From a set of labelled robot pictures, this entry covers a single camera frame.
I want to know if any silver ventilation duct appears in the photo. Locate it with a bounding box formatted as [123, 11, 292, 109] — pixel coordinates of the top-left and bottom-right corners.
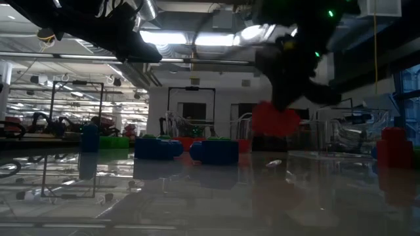
[73, 0, 165, 89]

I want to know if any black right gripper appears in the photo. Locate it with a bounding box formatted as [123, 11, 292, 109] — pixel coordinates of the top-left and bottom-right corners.
[254, 28, 343, 111]

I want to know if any dark workbench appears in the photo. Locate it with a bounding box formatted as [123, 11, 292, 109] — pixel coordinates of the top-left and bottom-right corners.
[0, 132, 83, 148]

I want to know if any blue-lit window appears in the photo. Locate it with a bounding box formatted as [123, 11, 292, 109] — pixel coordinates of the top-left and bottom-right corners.
[395, 64, 420, 147]

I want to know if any yellow cable reel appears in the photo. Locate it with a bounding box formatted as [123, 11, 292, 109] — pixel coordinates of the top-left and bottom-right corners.
[35, 28, 60, 45]

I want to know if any glossy white table cover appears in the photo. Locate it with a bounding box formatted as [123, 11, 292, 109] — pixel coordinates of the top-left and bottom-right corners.
[0, 144, 420, 236]

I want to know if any red single-stud building block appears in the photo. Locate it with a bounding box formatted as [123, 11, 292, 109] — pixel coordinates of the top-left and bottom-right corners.
[376, 127, 415, 170]

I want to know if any black metal frame rig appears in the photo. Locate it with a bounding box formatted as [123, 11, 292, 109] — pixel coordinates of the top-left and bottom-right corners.
[167, 86, 217, 130]
[49, 80, 105, 127]

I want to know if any white ceiling unit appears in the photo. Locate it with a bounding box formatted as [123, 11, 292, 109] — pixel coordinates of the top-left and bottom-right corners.
[357, 0, 403, 18]

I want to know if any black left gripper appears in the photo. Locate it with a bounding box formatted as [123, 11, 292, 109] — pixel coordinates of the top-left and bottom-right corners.
[55, 0, 163, 64]

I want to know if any red plastic building block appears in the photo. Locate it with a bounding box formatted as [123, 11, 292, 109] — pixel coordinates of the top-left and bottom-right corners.
[173, 136, 203, 152]
[251, 100, 302, 138]
[236, 139, 253, 154]

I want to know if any long ceiling light bar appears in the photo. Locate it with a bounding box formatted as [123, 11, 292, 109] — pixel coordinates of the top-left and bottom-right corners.
[160, 57, 257, 66]
[0, 51, 124, 64]

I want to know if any small blue single-stud block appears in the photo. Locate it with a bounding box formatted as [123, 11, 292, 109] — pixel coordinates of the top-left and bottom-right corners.
[81, 123, 101, 154]

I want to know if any clear plastic bin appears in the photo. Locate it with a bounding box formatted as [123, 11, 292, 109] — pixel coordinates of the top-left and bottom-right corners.
[159, 110, 253, 153]
[288, 106, 393, 158]

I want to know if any grey ceiling box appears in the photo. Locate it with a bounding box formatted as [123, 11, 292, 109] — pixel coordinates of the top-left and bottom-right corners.
[212, 9, 234, 31]

